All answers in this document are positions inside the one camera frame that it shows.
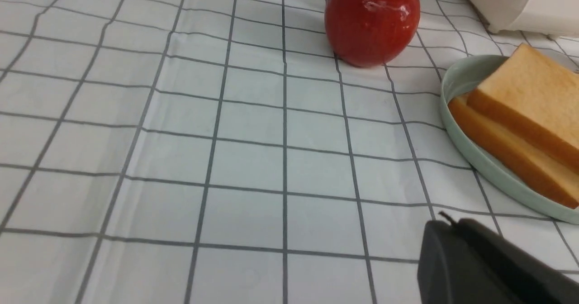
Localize light green plate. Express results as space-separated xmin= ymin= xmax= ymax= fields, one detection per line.
xmin=440 ymin=55 xmax=579 ymax=225

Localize toasted bread slice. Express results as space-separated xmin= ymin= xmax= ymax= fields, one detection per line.
xmin=467 ymin=43 xmax=579 ymax=172
xmin=447 ymin=93 xmax=579 ymax=209

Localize cream white toaster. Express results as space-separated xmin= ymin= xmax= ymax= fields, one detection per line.
xmin=469 ymin=0 xmax=579 ymax=38

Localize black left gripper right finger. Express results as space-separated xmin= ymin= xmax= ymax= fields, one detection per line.
xmin=457 ymin=218 xmax=578 ymax=304

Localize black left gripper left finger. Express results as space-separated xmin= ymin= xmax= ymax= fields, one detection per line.
xmin=417 ymin=220 xmax=521 ymax=304

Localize red toy apple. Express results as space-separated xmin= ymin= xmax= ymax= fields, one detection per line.
xmin=324 ymin=0 xmax=421 ymax=68

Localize white grid tablecloth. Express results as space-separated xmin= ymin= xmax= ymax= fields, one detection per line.
xmin=0 ymin=0 xmax=578 ymax=304

